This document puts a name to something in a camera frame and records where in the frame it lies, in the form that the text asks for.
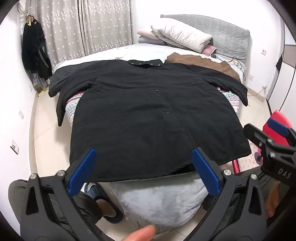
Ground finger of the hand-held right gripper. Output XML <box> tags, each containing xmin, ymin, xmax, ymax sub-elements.
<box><xmin>243</xmin><ymin>123</ymin><xmax>275</xmax><ymax>152</ymax></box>
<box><xmin>268</xmin><ymin>119</ymin><xmax>296</xmax><ymax>147</ymax></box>

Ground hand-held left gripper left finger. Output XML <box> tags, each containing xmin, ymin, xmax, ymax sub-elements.
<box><xmin>20</xmin><ymin>148</ymin><xmax>109</xmax><ymax>241</ymax></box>

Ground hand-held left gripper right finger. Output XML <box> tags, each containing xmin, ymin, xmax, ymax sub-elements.
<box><xmin>183</xmin><ymin>147</ymin><xmax>268</xmax><ymax>241</ymax></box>

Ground black quilted coat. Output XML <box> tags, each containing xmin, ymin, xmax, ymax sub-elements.
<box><xmin>48</xmin><ymin>59</ymin><xmax>252</xmax><ymax>182</ymax></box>

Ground hanging black clothes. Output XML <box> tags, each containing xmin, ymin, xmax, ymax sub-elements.
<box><xmin>21</xmin><ymin>20</ymin><xmax>53</xmax><ymax>80</ymax></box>

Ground person's right hand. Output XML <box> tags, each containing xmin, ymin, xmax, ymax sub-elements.
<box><xmin>265</xmin><ymin>181</ymin><xmax>282</xmax><ymax>219</ymax></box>

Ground person's left hand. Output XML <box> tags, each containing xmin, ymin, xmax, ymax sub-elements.
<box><xmin>120</xmin><ymin>226</ymin><xmax>157</xmax><ymax>241</ymax></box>

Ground red plastic stool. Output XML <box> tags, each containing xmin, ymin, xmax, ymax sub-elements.
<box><xmin>261</xmin><ymin>110</ymin><xmax>293</xmax><ymax>140</ymax></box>

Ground dark slipper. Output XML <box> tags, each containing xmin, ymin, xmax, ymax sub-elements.
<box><xmin>84</xmin><ymin>183</ymin><xmax>124</xmax><ymax>224</ymax></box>

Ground wardrobe with mirror door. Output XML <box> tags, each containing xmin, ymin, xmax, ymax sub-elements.
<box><xmin>268</xmin><ymin>22</ymin><xmax>296</xmax><ymax>117</ymax></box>

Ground bed with grey sheet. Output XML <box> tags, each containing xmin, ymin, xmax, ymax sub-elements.
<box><xmin>53</xmin><ymin>43</ymin><xmax>250</xmax><ymax>240</ymax></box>

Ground pink cloth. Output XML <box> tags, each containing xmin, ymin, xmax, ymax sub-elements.
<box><xmin>203</xmin><ymin>45</ymin><xmax>217</xmax><ymax>56</ymax></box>

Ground grey padded headboard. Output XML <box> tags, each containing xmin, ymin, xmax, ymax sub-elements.
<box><xmin>160</xmin><ymin>14</ymin><xmax>251</xmax><ymax>67</ymax></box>

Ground white pillow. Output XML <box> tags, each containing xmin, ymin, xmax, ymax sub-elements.
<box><xmin>151</xmin><ymin>23</ymin><xmax>213</xmax><ymax>53</ymax></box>

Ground grey star-print curtain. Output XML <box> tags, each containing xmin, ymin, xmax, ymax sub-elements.
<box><xmin>23</xmin><ymin>0</ymin><xmax>136</xmax><ymax>70</ymax></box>

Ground beige pillow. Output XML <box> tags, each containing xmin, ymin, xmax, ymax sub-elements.
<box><xmin>137</xmin><ymin>29</ymin><xmax>163</xmax><ymax>44</ymax></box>

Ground charging cable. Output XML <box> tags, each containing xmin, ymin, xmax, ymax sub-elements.
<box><xmin>228</xmin><ymin>56</ymin><xmax>246</xmax><ymax>82</ymax></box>

